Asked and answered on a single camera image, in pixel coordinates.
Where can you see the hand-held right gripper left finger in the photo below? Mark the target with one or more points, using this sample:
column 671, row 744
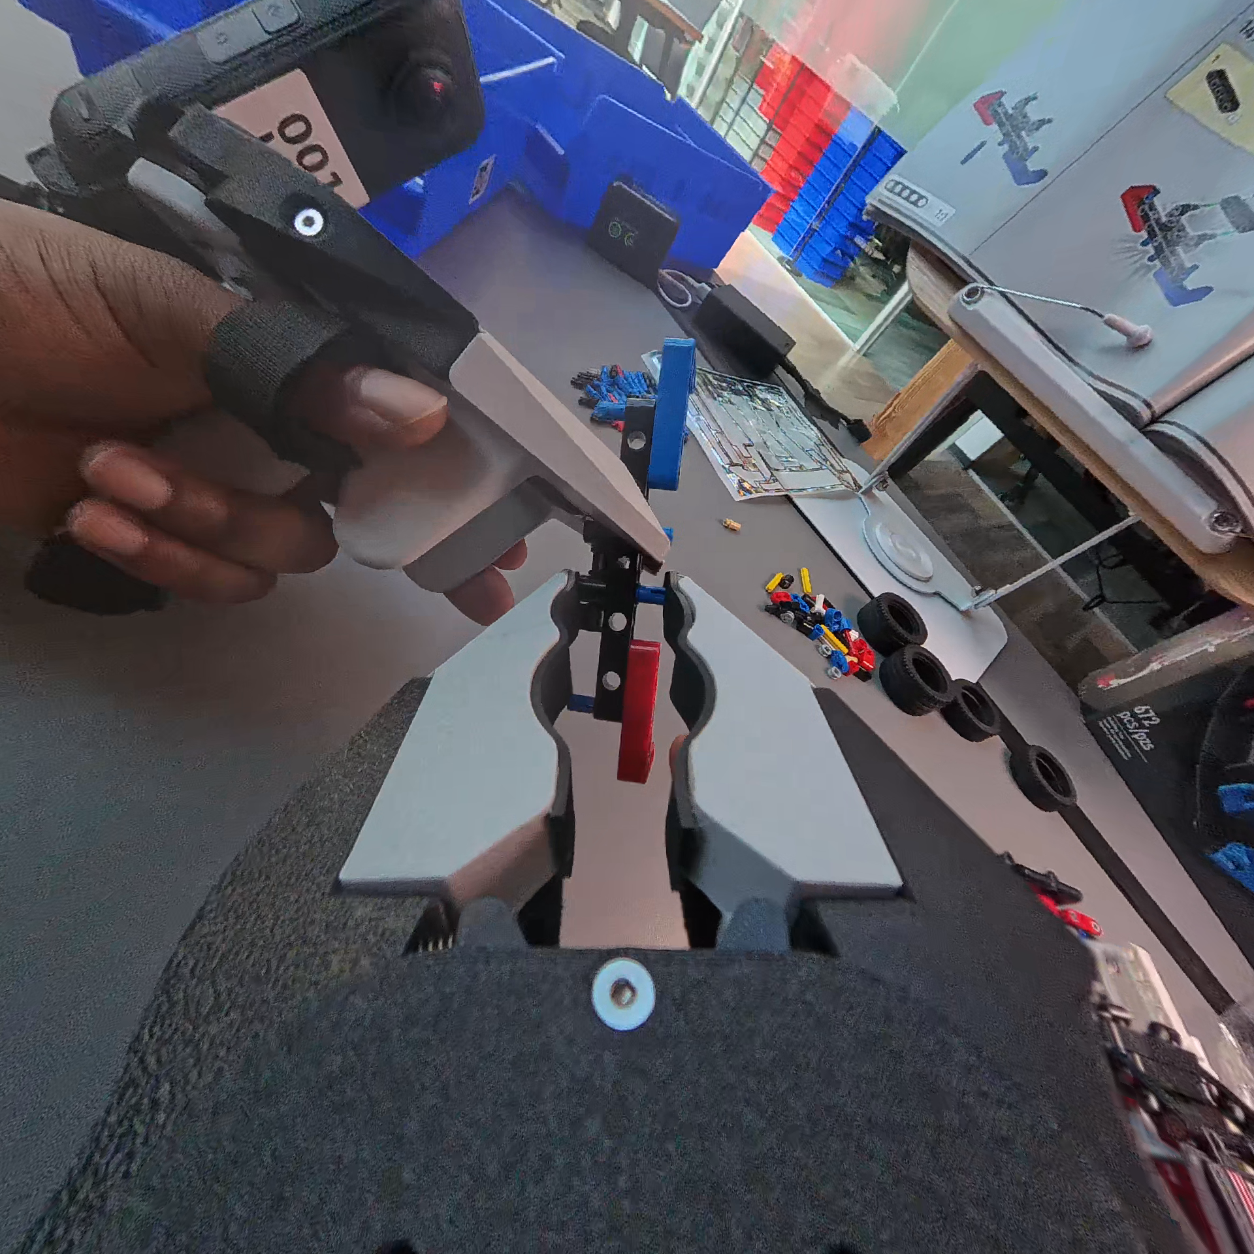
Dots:
column 451, row 774

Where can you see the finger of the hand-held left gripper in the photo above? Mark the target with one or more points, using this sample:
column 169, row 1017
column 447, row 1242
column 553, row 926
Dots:
column 559, row 451

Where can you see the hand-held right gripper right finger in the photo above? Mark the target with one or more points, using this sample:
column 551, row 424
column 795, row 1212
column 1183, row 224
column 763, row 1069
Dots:
column 784, row 774

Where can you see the black red blue beam assembly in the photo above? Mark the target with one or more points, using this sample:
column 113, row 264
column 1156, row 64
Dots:
column 643, row 685

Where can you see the partly built toy race car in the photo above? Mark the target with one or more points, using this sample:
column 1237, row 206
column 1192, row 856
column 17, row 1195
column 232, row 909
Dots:
column 1175, row 1106

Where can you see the grey desk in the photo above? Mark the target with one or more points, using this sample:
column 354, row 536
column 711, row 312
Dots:
column 147, row 784

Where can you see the person's left hand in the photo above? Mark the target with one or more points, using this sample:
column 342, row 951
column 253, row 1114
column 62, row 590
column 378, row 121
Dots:
column 89, row 333

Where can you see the pile of blue red pins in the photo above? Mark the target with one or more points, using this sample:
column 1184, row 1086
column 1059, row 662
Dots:
column 602, row 391

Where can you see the pile of mixed small pieces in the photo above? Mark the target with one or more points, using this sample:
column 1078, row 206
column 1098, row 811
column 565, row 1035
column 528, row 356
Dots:
column 823, row 627

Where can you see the black toy tyre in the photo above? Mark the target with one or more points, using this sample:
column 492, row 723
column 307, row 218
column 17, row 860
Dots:
column 972, row 712
column 892, row 627
column 916, row 681
column 1044, row 781

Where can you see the shiny sticker sheet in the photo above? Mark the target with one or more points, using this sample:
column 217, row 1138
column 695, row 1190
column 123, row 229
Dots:
column 754, row 441

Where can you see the blue plastic bin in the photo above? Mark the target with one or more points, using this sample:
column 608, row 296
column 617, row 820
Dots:
column 589, row 118
column 69, row 29

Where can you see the black power adapter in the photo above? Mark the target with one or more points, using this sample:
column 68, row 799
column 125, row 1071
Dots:
column 750, row 321

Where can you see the black case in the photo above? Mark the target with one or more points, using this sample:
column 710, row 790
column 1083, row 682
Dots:
column 635, row 230

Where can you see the black toy car box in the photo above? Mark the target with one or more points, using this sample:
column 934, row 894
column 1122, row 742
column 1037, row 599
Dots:
column 1167, row 765

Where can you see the shelf of red bins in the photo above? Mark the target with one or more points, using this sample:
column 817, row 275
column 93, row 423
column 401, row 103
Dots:
column 823, row 166

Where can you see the silver book stand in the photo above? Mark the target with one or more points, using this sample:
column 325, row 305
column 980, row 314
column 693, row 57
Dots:
column 1078, row 391

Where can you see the open instruction booklet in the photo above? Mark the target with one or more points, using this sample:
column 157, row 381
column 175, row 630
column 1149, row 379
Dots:
column 1078, row 118

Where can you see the wooden post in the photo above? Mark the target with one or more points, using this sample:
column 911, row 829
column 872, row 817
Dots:
column 922, row 402

